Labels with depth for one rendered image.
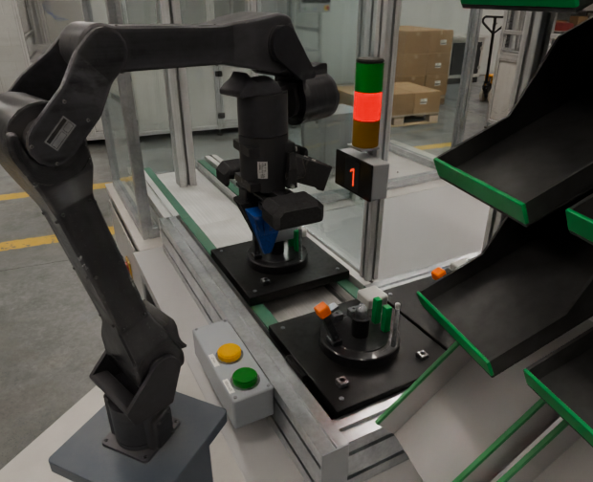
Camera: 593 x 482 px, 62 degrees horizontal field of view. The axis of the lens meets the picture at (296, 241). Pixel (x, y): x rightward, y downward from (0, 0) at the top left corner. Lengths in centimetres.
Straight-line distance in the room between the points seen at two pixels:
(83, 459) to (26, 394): 184
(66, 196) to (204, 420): 33
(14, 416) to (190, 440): 180
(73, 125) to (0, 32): 827
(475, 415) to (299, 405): 26
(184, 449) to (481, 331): 35
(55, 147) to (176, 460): 36
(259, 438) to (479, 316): 46
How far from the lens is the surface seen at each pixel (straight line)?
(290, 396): 80
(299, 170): 58
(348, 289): 108
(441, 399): 70
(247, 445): 88
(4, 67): 872
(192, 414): 65
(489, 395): 67
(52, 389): 245
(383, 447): 81
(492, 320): 57
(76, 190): 44
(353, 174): 96
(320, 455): 73
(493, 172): 52
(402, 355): 88
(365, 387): 81
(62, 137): 41
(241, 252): 118
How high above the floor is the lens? 152
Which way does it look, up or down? 27 degrees down
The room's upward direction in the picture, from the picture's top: straight up
